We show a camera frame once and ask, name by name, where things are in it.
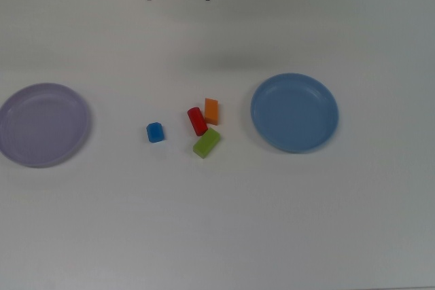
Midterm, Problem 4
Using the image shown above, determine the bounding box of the green block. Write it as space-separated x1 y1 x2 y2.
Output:
192 127 223 160

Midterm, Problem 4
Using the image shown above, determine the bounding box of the blue block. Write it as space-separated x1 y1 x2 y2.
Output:
145 122 167 143

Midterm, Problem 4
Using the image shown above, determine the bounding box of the red block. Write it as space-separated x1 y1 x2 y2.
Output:
187 107 209 137

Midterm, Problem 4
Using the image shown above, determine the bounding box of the purple plate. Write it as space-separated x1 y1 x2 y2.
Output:
0 82 92 168

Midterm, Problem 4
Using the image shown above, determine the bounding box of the blue plate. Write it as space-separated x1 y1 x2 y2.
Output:
250 72 340 154

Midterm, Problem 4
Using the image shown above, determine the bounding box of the orange block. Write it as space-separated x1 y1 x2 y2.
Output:
204 98 220 126

